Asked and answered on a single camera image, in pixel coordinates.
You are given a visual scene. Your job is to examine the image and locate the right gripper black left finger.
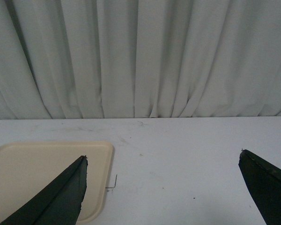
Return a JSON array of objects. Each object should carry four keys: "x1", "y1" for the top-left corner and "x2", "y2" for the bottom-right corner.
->
[{"x1": 1, "y1": 156, "x2": 88, "y2": 225}]

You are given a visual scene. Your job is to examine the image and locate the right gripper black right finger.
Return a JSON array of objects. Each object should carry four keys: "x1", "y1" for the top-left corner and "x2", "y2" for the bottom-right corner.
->
[{"x1": 238, "y1": 150, "x2": 281, "y2": 225}]

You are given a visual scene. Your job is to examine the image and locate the cream plastic tray plate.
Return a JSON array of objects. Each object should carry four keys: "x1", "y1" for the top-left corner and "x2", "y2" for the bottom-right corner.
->
[{"x1": 0, "y1": 141, "x2": 113, "y2": 225}]

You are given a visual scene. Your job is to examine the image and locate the white pleated curtain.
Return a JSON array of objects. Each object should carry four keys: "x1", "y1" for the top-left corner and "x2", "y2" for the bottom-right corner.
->
[{"x1": 0, "y1": 0, "x2": 281, "y2": 119}]

